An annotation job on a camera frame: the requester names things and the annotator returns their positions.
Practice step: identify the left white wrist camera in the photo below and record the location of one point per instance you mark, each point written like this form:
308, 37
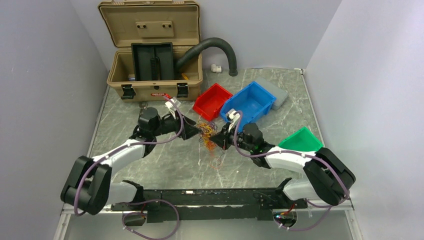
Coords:
172, 103

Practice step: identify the silver wrench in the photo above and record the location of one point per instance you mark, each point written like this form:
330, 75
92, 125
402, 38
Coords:
143, 105

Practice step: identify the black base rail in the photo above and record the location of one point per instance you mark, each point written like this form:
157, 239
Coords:
212, 204

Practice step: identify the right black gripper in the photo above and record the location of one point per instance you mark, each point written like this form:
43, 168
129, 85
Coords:
222, 138

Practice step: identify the blue plastic bin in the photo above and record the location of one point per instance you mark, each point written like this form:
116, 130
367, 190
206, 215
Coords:
253, 100

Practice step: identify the white pipe fitting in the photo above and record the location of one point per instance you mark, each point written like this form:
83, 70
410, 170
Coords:
216, 68

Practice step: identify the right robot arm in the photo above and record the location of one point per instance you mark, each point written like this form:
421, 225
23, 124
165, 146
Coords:
325, 176

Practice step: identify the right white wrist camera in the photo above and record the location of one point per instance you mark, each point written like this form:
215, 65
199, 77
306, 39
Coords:
233, 116

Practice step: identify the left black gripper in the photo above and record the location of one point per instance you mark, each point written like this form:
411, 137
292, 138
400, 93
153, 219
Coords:
184, 126

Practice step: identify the grey plastic case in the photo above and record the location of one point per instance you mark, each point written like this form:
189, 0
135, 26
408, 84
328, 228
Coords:
280, 94

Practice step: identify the black toolbox tray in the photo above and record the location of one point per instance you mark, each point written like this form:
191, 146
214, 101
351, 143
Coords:
153, 61

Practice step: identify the red plastic bin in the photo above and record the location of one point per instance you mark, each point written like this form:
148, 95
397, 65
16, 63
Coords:
209, 104

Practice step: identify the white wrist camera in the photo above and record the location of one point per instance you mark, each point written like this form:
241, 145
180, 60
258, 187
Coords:
172, 103
233, 116

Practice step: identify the green plastic bin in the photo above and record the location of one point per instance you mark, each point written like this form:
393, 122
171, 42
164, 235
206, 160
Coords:
302, 140

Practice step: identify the tan plastic toolbox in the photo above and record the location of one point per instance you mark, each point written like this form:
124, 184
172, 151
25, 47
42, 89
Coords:
150, 37

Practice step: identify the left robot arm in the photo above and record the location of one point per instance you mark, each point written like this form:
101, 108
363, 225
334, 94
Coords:
89, 186

